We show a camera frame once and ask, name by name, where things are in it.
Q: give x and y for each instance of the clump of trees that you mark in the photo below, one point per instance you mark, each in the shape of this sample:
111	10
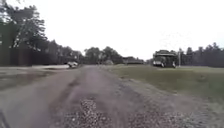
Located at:
100	55

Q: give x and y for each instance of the low building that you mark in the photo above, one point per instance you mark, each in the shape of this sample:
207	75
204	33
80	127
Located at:
133	61

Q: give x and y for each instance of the white car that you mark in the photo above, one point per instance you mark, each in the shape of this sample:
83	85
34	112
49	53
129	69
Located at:
72	64

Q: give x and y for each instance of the grey gravel road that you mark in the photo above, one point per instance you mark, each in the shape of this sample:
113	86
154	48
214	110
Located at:
93	100

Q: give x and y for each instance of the dark tall structure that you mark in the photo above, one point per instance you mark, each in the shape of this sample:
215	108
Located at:
164	58

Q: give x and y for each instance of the grass field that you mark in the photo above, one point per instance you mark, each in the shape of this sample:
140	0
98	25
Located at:
173	78

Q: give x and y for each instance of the pole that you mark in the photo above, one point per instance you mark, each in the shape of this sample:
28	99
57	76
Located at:
179	58

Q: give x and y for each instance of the row of trees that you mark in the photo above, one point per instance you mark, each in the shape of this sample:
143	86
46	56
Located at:
203	55

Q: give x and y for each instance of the wood of dark trees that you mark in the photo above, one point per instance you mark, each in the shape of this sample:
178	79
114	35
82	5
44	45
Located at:
23	40

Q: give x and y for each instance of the grass strip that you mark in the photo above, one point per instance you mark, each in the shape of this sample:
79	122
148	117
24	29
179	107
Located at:
20	78

